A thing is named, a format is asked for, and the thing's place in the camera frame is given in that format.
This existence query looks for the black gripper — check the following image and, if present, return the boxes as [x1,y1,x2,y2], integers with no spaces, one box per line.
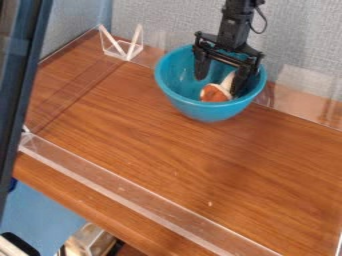
[192,0,264,97]

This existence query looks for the brown and white toy mushroom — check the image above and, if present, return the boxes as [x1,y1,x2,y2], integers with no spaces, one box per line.
[199,72,235,102]

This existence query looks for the blue bowl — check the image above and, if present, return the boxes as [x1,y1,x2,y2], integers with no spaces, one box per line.
[155,44,267,122]

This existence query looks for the clear acrylic back barrier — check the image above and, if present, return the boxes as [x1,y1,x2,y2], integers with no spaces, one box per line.
[132,47,342,131]

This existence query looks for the clear acrylic barrier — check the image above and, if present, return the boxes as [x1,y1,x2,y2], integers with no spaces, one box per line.
[132,47,342,131]
[19,133,282,256]

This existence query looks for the clear acrylic front barrier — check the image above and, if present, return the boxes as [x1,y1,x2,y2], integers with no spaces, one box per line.
[19,133,282,256]

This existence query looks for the blue object at left edge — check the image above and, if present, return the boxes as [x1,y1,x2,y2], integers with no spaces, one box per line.
[8,178,17,193]

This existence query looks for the metallic object under table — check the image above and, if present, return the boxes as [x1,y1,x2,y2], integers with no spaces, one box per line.
[55,223,117,256]

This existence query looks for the black white object bottom left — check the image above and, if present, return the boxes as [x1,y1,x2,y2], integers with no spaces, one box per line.
[0,232,40,256]

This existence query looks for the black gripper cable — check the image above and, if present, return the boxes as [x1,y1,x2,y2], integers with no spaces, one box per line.
[247,0,270,35]

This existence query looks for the clear acrylic corner bracket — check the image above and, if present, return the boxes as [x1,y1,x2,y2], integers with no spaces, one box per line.
[97,24,144,61]

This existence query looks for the blue metal frame post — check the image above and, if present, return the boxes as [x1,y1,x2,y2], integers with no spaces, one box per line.
[0,0,53,221]

